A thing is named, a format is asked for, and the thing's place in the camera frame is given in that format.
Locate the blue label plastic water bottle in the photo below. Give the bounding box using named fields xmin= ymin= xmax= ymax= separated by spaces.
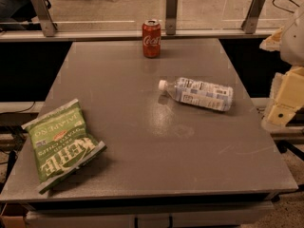
xmin=159 ymin=77 xmax=234 ymax=112

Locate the right metal bracket post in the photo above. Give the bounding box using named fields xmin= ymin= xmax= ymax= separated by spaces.
xmin=241 ymin=0 xmax=266 ymax=34

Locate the left metal bracket post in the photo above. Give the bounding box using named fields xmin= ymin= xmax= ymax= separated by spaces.
xmin=30 ymin=0 xmax=57 ymax=37

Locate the cardboard box under table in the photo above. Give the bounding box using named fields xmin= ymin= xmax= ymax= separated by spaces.
xmin=0 ymin=203 xmax=28 ymax=228

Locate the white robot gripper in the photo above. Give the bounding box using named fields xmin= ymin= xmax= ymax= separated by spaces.
xmin=259 ymin=3 xmax=304 ymax=131

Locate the green jalapeno chips bag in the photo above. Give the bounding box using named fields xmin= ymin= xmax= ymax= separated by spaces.
xmin=22 ymin=99 xmax=106 ymax=194

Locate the red Coca-Cola can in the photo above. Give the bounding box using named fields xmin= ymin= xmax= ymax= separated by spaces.
xmin=142 ymin=19 xmax=161 ymax=58

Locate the metal bracket post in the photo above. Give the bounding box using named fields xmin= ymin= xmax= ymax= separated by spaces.
xmin=165 ymin=0 xmax=178 ymax=35
xmin=30 ymin=0 xmax=57 ymax=37
xmin=241 ymin=0 xmax=266 ymax=34

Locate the middle metal bracket post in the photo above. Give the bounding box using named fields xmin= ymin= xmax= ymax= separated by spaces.
xmin=165 ymin=0 xmax=178 ymax=35

